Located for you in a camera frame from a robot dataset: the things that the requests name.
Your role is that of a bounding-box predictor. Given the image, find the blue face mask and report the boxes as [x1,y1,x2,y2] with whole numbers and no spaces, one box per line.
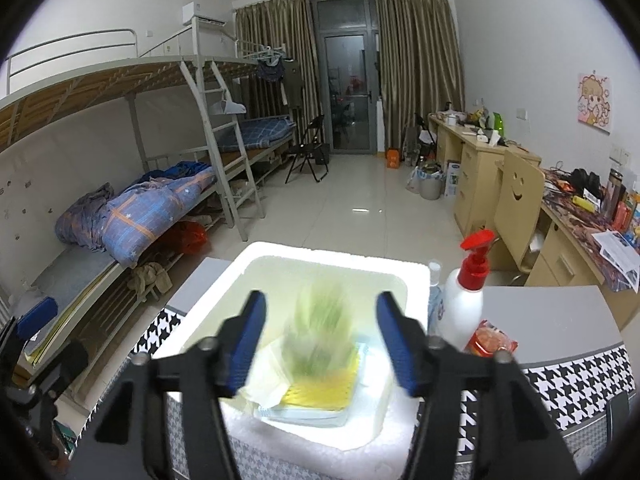
[254,342,372,428]

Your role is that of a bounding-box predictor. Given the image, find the glass balcony door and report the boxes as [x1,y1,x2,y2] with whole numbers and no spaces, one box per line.
[311,0,378,153]

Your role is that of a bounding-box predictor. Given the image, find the houndstooth table mat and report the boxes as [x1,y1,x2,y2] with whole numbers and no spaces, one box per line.
[127,307,640,480]

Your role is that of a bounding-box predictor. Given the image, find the row of toiletry bottles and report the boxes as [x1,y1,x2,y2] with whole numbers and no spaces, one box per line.
[602,167,640,246]

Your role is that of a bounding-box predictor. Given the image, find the white foam box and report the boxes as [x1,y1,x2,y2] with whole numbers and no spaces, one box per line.
[150,241,432,453]

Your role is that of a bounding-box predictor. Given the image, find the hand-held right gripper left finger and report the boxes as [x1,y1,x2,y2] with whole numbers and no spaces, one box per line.
[92,290,268,480]

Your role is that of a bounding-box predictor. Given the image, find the blue checked bed sheet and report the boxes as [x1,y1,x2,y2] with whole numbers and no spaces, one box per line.
[235,116,296,151]

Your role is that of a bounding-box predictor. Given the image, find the blue and white box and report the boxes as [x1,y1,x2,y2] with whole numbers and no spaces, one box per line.
[444,161,463,197]

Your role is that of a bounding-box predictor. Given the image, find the brown cloth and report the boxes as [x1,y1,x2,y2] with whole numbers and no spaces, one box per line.
[127,261,171,293]

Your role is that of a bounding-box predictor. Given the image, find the pale yellow cloth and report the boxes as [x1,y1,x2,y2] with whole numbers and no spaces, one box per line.
[240,345,291,406]

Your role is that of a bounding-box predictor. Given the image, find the brown curtain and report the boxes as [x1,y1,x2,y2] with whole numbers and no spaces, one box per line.
[375,0,466,148]
[234,0,321,151]

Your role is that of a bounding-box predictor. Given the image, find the red plastic bag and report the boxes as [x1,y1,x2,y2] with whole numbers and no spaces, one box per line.
[172,221,208,256]

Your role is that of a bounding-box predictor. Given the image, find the printed desk mat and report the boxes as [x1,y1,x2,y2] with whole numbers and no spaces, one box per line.
[542,167,640,293]

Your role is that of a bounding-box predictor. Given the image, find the light wooden desk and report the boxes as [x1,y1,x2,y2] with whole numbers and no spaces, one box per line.
[429,114,543,241]
[525,170,640,331]

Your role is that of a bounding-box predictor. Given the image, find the white hanger with cloth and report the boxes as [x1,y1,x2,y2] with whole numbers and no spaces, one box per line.
[210,100,247,117]

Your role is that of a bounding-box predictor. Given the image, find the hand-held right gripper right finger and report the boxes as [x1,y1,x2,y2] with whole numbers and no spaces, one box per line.
[375,291,581,480]

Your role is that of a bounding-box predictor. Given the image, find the white air conditioner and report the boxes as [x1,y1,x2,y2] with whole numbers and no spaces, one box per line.
[181,2,226,27]

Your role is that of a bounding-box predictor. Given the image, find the grey bucket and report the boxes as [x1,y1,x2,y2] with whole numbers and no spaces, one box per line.
[417,167,443,200]

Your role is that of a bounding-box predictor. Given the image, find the pile of small desk items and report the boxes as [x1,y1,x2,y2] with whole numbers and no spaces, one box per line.
[435,105,506,147]

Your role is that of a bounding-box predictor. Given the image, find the black headphones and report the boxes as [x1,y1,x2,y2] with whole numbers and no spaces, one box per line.
[570,167,603,200]

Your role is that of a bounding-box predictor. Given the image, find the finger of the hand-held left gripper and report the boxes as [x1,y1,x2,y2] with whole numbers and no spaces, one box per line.
[16,297,58,341]
[32,342,90,396]

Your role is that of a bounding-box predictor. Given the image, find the clear spray bottle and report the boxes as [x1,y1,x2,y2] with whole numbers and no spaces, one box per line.
[426,259,447,336]

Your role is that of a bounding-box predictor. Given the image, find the white metal bunk bed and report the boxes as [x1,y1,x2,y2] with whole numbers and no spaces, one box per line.
[0,29,266,401]
[210,35,301,181]

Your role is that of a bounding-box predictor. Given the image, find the red snack packet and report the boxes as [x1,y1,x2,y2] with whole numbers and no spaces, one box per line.
[465,320,519,358]

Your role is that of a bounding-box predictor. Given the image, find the cartoon wall poster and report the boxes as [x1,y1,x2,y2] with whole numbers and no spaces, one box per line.
[577,72,613,133]

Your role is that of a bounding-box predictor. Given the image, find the white pump bottle red pump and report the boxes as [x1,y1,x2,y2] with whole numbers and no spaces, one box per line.
[436,230,501,353]

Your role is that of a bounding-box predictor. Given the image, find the black folding chair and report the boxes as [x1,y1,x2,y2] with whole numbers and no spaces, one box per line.
[285,115,332,184]

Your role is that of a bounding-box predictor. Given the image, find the folding chair by curtain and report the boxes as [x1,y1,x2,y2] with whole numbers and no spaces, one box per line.
[412,112,438,161]

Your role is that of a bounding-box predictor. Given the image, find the white paper leaflet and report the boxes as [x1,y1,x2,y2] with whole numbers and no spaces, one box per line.
[590,230,640,286]

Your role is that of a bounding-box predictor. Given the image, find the black smartphone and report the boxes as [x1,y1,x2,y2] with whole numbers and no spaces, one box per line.
[611,390,632,433]

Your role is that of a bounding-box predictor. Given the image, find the wooden chair with smiley cutout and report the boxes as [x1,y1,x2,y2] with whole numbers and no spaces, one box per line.
[492,149,546,276]

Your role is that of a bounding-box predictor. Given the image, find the blue plaid quilt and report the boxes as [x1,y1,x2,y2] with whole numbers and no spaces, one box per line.
[55,161,218,268]

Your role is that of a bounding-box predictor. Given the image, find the dark hanging clothes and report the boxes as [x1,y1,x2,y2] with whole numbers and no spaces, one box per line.
[256,55,305,111]

